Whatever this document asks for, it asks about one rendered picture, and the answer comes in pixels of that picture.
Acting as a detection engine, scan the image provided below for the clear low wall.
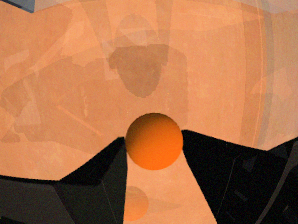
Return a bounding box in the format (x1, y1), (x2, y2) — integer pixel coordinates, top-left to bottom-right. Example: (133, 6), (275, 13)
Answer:
(9, 0), (298, 151)

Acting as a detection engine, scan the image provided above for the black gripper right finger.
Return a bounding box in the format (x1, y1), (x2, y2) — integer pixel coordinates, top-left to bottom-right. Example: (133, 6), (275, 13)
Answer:
(182, 129), (298, 224)

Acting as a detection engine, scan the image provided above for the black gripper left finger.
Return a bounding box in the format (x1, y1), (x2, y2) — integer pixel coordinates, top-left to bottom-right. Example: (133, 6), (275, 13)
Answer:
(0, 136), (128, 224)

